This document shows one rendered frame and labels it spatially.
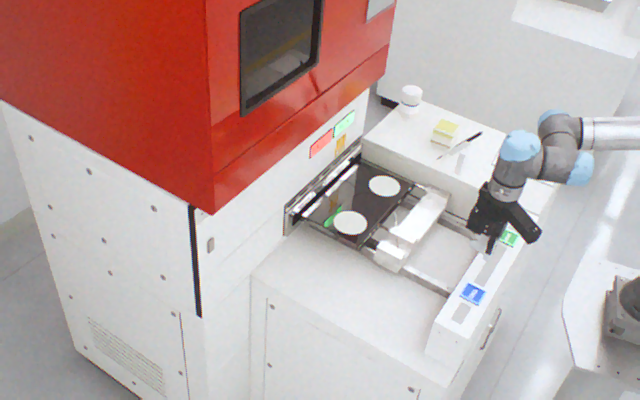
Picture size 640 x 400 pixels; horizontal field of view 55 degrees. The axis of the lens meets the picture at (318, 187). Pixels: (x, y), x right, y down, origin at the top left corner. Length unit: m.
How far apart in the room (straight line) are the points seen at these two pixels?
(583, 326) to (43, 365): 1.98
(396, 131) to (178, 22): 1.16
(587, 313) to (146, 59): 1.39
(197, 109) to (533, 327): 2.10
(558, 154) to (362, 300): 0.71
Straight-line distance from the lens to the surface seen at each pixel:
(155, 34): 1.24
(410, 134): 2.17
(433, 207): 2.02
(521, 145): 1.35
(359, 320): 1.74
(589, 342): 1.91
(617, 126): 1.52
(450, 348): 1.65
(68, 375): 2.70
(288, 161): 1.71
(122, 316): 2.10
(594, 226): 3.62
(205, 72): 1.19
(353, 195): 1.98
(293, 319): 1.83
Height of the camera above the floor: 2.19
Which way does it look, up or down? 41 degrees down
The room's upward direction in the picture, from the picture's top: 6 degrees clockwise
